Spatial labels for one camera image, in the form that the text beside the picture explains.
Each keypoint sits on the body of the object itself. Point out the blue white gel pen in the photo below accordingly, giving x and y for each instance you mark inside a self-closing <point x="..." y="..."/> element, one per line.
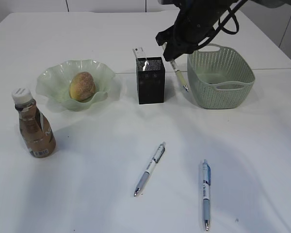
<point x="206" y="182"/>

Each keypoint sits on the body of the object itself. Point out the black mesh pen holder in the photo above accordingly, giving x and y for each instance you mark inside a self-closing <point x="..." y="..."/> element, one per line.
<point x="150" y="74"/>

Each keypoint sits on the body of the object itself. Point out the cream ballpoint pen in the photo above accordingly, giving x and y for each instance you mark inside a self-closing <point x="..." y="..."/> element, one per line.
<point x="179" y="75"/>

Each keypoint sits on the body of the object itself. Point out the sugared bread loaf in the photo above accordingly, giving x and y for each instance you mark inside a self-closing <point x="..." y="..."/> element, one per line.
<point x="82" y="86"/>

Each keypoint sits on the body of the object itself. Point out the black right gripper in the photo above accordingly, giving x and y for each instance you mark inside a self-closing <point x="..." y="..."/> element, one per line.
<point x="193" y="24"/>

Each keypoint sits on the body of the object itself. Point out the clear plastic ruler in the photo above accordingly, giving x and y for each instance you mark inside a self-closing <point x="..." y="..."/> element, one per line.
<point x="140" y="55"/>

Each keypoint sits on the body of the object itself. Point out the brown Nescafe coffee bottle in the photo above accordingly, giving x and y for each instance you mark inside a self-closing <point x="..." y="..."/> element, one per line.
<point x="34" y="127"/>

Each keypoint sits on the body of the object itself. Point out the green wavy glass plate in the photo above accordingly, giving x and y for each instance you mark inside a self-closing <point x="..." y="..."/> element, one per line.
<point x="54" y="82"/>

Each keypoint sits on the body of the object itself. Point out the green plastic woven basket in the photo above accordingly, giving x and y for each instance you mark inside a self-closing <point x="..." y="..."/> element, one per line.
<point x="219" y="77"/>

